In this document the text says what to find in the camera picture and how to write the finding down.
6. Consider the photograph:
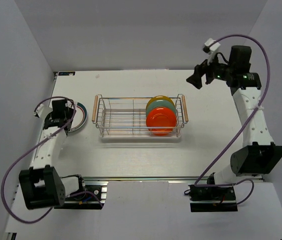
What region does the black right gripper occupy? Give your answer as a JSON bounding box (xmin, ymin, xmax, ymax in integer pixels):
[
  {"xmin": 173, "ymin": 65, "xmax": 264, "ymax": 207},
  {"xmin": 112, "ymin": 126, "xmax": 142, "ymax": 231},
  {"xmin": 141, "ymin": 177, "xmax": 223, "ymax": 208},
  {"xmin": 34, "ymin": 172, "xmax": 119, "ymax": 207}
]
[{"xmin": 185, "ymin": 50, "xmax": 233, "ymax": 90}]

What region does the green red rimmed plate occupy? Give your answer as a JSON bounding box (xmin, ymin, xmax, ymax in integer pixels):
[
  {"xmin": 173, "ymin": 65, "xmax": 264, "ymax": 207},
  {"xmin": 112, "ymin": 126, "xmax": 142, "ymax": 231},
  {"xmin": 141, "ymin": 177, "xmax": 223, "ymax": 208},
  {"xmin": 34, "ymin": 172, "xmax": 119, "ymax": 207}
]
[{"xmin": 68, "ymin": 102, "xmax": 88, "ymax": 134}]

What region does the teal plate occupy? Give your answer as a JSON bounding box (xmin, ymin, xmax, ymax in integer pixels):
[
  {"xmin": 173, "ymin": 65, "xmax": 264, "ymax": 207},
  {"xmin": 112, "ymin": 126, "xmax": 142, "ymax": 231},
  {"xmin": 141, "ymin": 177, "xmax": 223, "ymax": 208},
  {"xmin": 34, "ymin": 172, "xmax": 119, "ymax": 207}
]
[{"xmin": 146, "ymin": 99, "xmax": 177, "ymax": 116}]

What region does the orange plate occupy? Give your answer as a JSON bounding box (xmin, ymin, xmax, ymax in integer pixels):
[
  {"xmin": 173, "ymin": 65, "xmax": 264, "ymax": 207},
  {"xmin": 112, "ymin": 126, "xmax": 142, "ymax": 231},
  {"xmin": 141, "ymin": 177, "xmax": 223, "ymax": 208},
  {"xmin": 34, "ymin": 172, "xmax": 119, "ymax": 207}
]
[{"xmin": 146, "ymin": 106, "xmax": 177, "ymax": 136}]

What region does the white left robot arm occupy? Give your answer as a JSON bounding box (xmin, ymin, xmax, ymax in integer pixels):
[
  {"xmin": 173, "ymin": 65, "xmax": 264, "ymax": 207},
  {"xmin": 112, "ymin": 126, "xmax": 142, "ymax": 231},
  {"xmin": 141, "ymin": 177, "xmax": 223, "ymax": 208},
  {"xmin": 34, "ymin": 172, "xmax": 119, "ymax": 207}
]
[{"xmin": 18, "ymin": 99, "xmax": 87, "ymax": 210}]

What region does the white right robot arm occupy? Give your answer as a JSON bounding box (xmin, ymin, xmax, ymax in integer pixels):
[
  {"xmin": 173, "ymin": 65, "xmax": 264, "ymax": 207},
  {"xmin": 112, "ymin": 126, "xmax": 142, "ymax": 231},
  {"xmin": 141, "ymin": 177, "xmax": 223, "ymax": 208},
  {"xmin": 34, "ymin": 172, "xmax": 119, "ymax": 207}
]
[{"xmin": 187, "ymin": 43, "xmax": 282, "ymax": 200}]

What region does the yellow plate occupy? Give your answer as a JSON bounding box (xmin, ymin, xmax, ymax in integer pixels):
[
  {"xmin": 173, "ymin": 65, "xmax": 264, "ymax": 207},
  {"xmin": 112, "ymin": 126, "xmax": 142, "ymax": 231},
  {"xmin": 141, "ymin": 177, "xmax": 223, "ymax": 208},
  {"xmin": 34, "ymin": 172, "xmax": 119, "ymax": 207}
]
[{"xmin": 146, "ymin": 95, "xmax": 174, "ymax": 108}]

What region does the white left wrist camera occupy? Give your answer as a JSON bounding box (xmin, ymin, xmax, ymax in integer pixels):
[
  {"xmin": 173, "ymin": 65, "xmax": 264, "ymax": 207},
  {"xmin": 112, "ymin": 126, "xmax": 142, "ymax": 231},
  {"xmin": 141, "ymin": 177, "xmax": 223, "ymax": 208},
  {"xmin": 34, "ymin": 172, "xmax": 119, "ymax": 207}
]
[{"xmin": 34, "ymin": 104, "xmax": 52, "ymax": 120}]

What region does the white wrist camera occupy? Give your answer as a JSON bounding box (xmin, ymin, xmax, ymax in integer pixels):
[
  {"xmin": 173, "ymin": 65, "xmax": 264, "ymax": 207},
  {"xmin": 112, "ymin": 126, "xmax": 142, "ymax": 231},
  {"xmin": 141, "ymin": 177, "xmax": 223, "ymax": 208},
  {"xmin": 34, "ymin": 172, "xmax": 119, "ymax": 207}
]
[
  {"xmin": 34, "ymin": 104, "xmax": 52, "ymax": 120},
  {"xmin": 202, "ymin": 38, "xmax": 220, "ymax": 65}
]

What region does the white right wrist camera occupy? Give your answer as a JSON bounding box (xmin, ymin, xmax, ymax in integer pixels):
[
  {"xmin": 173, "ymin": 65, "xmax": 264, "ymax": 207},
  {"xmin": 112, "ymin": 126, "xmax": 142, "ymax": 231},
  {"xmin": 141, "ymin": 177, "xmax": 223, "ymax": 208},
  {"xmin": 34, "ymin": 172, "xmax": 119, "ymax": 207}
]
[{"xmin": 202, "ymin": 38, "xmax": 220, "ymax": 65}]

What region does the metal wire dish rack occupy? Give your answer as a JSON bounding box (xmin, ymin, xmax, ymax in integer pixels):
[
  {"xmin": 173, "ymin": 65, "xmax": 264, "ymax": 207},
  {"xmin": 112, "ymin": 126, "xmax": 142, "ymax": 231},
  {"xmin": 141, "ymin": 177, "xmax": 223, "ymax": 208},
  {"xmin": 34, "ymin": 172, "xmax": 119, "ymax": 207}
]
[{"xmin": 92, "ymin": 94, "xmax": 189, "ymax": 140}]

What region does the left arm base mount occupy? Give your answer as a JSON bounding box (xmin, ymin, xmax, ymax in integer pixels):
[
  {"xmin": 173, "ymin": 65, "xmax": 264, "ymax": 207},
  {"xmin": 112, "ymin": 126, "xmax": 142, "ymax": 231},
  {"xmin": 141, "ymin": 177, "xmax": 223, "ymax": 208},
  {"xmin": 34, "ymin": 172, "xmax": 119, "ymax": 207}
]
[{"xmin": 55, "ymin": 181, "xmax": 108, "ymax": 210}]

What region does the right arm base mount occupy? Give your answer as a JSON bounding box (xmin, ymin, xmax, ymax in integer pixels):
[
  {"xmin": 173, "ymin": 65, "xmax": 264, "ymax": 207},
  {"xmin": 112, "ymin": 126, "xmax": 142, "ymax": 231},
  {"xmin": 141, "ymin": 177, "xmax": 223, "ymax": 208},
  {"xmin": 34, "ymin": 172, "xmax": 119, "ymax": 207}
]
[{"xmin": 184, "ymin": 185, "xmax": 238, "ymax": 213}]

